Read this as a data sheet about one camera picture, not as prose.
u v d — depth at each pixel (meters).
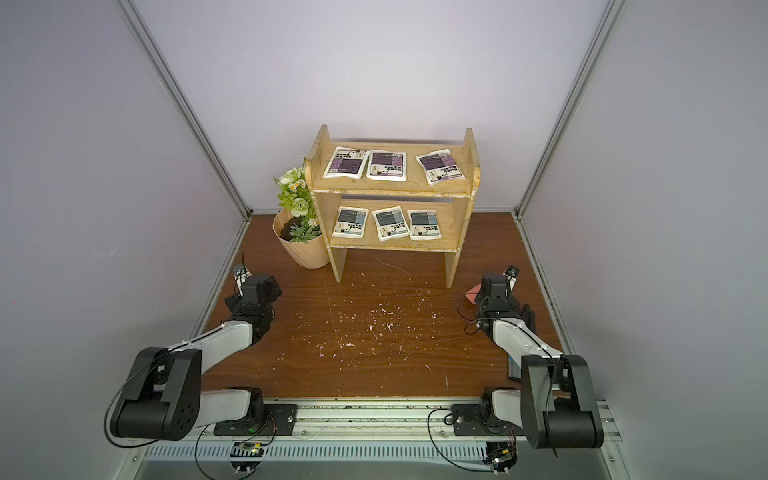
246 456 0.72
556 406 0.41
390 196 1.07
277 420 0.73
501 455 0.70
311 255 0.95
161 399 0.42
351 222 0.88
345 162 0.72
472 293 0.95
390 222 0.87
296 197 0.85
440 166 0.70
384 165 0.71
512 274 0.77
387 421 0.74
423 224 0.87
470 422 0.72
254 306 0.70
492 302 0.68
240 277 0.78
